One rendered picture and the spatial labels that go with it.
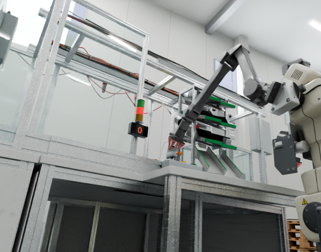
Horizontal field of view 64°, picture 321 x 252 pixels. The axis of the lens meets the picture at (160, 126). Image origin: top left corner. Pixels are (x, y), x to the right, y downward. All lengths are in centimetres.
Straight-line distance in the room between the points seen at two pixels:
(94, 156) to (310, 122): 90
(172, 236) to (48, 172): 48
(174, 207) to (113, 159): 38
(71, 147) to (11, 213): 32
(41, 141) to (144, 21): 622
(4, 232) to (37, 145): 32
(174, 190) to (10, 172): 56
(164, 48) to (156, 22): 76
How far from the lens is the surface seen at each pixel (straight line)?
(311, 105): 114
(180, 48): 718
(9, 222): 100
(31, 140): 110
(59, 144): 110
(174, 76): 258
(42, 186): 100
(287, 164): 115
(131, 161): 121
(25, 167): 102
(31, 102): 109
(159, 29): 720
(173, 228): 94
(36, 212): 100
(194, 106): 150
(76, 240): 287
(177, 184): 95
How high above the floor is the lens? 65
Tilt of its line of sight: 22 degrees up
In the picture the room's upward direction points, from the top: 5 degrees clockwise
